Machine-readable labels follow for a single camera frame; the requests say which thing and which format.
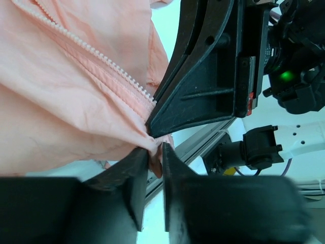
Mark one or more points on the pink hooded zip jacket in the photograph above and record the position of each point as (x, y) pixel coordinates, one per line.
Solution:
(77, 82)

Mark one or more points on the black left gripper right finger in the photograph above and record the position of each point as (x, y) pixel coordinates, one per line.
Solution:
(231, 209)

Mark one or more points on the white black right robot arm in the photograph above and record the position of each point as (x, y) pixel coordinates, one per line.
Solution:
(294, 63)

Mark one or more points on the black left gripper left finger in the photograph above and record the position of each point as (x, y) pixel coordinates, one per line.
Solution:
(107, 208)

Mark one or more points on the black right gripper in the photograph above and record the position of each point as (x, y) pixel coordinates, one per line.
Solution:
(217, 66)

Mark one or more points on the aluminium table frame rail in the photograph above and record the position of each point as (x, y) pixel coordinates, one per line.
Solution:
(193, 142)

